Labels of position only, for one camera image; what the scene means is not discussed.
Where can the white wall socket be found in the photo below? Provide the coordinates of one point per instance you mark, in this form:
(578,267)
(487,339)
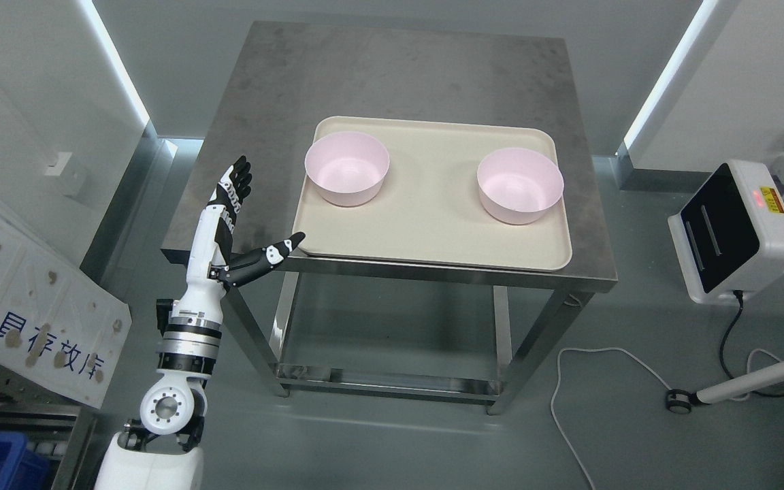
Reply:
(60,167)

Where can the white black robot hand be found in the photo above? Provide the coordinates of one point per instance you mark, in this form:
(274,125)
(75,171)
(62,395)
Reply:
(210,264)

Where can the cream plastic tray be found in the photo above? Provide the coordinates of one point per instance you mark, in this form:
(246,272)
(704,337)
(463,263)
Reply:
(428,209)

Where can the stainless steel table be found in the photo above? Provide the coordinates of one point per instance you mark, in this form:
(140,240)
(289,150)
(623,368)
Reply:
(290,76)

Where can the pink bowl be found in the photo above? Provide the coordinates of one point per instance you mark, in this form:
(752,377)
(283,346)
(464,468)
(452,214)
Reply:
(518,186)
(348,167)

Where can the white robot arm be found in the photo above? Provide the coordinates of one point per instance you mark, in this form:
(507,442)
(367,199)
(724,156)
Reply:
(161,448)

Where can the white black box device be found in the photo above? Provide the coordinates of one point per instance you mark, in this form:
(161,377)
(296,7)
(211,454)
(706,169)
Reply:
(729,237)

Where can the white stand leg with caster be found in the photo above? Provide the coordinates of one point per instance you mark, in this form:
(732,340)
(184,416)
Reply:
(682,402)

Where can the white sign board with text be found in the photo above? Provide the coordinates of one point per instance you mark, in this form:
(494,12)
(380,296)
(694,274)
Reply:
(58,328)

